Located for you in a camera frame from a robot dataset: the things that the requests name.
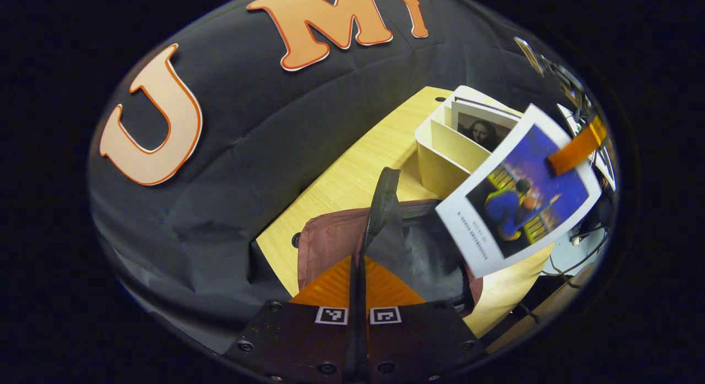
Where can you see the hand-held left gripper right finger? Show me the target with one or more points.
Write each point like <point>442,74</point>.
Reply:
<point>418,345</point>

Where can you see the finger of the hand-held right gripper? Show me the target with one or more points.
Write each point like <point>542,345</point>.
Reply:
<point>578,147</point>

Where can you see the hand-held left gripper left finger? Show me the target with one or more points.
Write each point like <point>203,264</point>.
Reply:
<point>297,345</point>

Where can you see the blue cover book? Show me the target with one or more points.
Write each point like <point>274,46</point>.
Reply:
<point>529,207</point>

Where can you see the black backdrop cloth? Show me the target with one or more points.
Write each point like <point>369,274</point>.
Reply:
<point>248,141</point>

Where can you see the white spine portrait book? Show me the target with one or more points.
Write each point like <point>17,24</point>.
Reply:
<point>482,128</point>

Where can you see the red fabric schoolbag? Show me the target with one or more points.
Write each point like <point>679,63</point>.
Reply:
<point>330,241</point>

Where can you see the white plastic bookshelf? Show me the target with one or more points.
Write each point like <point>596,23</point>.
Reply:
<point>440,152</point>

